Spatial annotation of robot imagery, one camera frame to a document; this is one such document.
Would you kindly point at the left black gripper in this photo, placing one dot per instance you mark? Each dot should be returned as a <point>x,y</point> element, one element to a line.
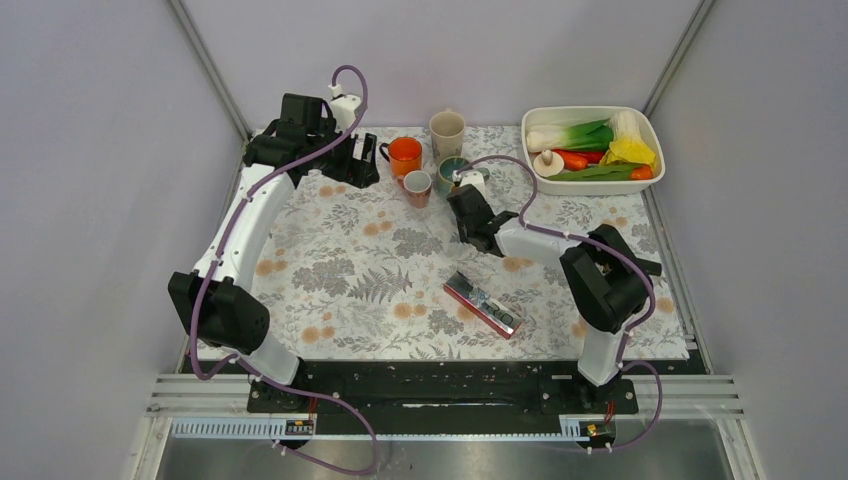
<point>357,172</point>

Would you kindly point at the red chili toy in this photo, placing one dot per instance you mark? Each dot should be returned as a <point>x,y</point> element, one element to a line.
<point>579,160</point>

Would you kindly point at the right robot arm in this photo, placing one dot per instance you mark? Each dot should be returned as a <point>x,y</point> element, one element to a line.
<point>611,287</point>

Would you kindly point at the cream patterned mug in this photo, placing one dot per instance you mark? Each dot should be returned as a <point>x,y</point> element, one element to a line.
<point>447,130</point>

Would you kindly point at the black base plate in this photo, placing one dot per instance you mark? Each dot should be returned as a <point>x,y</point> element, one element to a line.
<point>444,398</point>

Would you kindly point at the floral tablecloth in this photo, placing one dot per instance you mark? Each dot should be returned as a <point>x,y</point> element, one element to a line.
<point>351,273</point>

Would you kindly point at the white rectangular vegetable bin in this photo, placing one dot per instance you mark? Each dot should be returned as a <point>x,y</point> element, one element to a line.
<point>572,115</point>

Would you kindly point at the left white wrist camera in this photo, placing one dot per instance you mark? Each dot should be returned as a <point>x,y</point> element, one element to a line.
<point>345,107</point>

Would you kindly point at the orange mug black handle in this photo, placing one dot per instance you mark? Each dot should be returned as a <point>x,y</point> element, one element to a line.
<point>404,155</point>

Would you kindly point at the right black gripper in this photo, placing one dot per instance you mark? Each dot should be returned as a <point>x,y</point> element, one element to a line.
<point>463,232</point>

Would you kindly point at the salmon pink mug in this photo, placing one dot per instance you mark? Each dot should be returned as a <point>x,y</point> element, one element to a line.
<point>417,186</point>

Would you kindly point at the beige mushroom toy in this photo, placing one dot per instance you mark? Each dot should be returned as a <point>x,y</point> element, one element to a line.
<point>548,163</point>

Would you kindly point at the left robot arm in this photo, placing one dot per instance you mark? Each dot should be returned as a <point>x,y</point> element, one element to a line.
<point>214,300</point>

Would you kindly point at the red silver rectangular box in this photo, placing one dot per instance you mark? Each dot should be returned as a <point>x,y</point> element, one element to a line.
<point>481,304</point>

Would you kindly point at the orange carrot toy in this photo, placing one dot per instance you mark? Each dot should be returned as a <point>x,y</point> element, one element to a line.
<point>642,173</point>

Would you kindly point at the white enoki mushroom toy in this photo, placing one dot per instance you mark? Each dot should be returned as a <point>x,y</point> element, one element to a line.
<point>624,125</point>

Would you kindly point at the green cucumber toy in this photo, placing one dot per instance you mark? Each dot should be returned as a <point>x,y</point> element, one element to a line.
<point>619,172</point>

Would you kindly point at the green glazed mug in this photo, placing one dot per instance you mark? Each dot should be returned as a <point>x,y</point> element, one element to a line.
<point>455,171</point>

